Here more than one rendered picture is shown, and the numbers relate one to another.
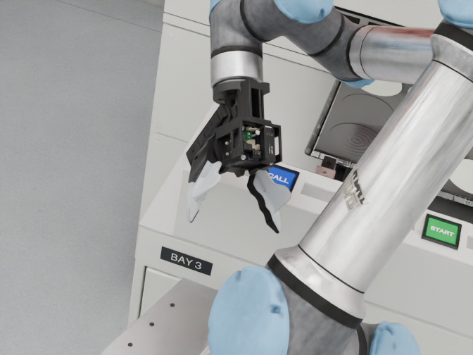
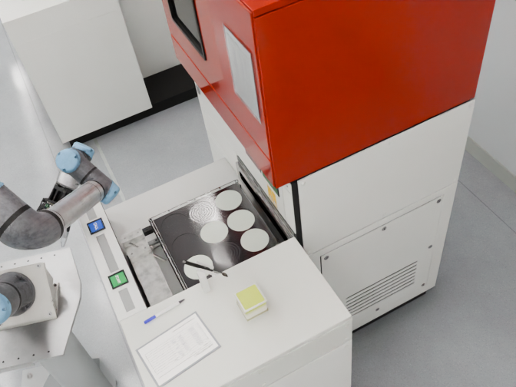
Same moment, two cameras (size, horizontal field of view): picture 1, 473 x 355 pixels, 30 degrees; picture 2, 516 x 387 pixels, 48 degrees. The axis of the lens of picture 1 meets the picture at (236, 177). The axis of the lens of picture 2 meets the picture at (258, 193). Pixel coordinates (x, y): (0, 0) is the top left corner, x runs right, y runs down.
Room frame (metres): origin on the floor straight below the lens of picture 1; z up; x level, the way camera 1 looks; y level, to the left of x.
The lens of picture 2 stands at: (0.90, -1.52, 2.50)
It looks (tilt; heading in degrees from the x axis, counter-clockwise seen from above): 48 degrees down; 60
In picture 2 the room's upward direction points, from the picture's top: 10 degrees counter-clockwise
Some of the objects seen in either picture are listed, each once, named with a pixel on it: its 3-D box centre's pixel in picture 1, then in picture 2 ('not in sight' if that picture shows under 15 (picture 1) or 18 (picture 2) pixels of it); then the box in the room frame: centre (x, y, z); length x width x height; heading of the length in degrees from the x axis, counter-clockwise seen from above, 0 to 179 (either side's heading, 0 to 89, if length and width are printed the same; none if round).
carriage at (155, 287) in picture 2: not in sight; (149, 273); (1.13, -0.29, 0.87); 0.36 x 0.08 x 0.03; 80
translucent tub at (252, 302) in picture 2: not in sight; (251, 302); (1.29, -0.70, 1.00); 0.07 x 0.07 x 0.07; 81
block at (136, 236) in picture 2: (319, 187); (132, 237); (1.15, -0.14, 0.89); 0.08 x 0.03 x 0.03; 170
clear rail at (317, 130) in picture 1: (329, 100); (193, 200); (1.42, -0.14, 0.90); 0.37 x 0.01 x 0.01; 170
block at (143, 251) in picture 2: not in sight; (139, 253); (1.14, -0.22, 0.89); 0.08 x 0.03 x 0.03; 170
